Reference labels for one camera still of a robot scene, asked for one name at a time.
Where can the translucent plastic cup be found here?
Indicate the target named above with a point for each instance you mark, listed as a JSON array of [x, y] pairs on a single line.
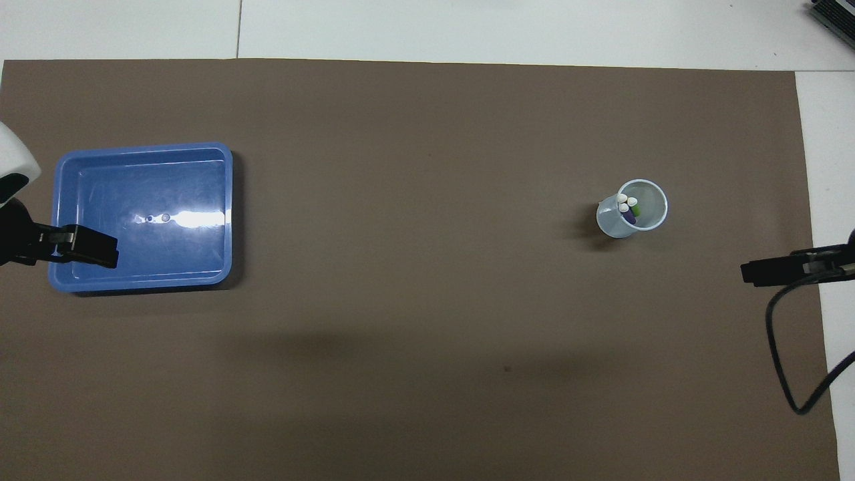
[[611, 226]]

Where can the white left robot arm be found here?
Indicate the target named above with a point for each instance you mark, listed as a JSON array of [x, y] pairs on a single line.
[[13, 157]]

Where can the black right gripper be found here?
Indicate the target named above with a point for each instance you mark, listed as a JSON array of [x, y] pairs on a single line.
[[847, 257]]

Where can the brown paper mat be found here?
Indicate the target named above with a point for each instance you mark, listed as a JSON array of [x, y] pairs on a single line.
[[427, 300]]

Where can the blue plastic tray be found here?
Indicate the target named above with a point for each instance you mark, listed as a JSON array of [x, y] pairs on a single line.
[[167, 267]]

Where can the green pen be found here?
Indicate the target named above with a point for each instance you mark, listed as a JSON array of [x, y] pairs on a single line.
[[635, 207]]

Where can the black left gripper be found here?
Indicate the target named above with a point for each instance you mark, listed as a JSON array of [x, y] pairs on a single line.
[[17, 234]]

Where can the grey ribbed device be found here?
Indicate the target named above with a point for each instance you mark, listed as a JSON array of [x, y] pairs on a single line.
[[835, 17]]

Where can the purple pen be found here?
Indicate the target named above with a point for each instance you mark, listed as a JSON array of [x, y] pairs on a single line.
[[628, 214]]

